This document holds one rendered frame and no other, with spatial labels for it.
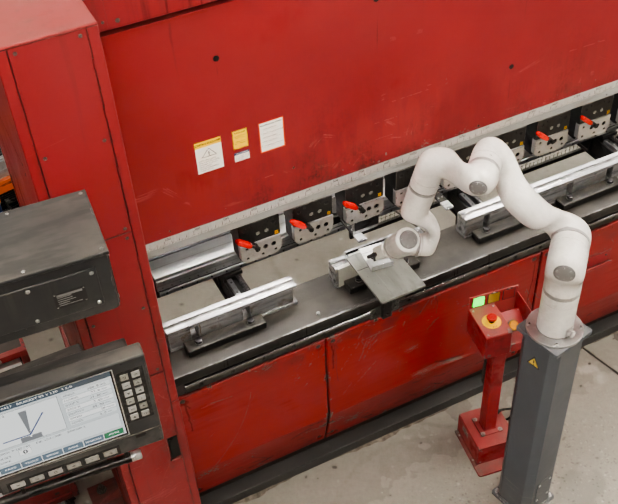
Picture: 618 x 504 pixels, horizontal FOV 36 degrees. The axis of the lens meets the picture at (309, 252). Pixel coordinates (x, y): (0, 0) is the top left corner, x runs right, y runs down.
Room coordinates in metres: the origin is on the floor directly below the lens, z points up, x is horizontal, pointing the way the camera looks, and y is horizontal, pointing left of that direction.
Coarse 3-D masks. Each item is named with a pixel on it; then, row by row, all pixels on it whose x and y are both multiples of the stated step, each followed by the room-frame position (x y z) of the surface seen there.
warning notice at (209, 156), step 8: (200, 144) 2.35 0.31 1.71; (208, 144) 2.36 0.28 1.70; (216, 144) 2.37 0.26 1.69; (200, 152) 2.35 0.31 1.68; (208, 152) 2.36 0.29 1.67; (216, 152) 2.37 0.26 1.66; (200, 160) 2.34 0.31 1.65; (208, 160) 2.35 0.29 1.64; (216, 160) 2.37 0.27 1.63; (200, 168) 2.34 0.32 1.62; (208, 168) 2.35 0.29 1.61; (216, 168) 2.36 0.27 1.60
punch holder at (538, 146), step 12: (540, 120) 2.88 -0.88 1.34; (552, 120) 2.90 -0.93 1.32; (564, 120) 2.92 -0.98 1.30; (528, 132) 2.91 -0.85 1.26; (552, 132) 2.90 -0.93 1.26; (564, 132) 2.92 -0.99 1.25; (528, 144) 2.91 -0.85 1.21; (540, 144) 2.88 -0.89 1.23; (552, 144) 2.90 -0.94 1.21; (564, 144) 2.93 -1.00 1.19
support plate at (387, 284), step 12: (360, 264) 2.53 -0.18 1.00; (396, 264) 2.52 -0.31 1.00; (360, 276) 2.47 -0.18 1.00; (372, 276) 2.46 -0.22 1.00; (384, 276) 2.46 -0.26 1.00; (396, 276) 2.46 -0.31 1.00; (408, 276) 2.45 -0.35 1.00; (372, 288) 2.40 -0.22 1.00; (384, 288) 2.40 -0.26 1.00; (396, 288) 2.40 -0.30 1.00; (408, 288) 2.39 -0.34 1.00; (420, 288) 2.40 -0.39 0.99; (384, 300) 2.34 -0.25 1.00
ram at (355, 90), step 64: (256, 0) 2.44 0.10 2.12; (320, 0) 2.52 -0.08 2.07; (384, 0) 2.61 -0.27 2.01; (448, 0) 2.70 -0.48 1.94; (512, 0) 2.80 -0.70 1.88; (576, 0) 2.91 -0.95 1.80; (128, 64) 2.28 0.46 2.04; (192, 64) 2.35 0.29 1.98; (256, 64) 2.43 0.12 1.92; (320, 64) 2.52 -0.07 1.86; (384, 64) 2.61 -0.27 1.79; (448, 64) 2.71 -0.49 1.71; (512, 64) 2.81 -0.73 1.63; (576, 64) 2.93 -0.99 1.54; (128, 128) 2.26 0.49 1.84; (192, 128) 2.34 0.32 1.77; (256, 128) 2.42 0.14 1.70; (320, 128) 2.51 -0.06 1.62; (384, 128) 2.61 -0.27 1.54; (448, 128) 2.71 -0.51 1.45; (512, 128) 2.83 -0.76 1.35; (192, 192) 2.33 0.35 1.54; (256, 192) 2.41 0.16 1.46; (320, 192) 2.51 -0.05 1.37
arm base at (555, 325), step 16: (544, 304) 2.14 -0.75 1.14; (560, 304) 2.11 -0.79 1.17; (576, 304) 2.12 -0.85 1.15; (528, 320) 2.20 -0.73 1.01; (544, 320) 2.13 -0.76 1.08; (560, 320) 2.11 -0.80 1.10; (576, 320) 2.18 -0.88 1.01; (544, 336) 2.12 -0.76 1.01; (560, 336) 2.11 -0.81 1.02; (576, 336) 2.11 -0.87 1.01
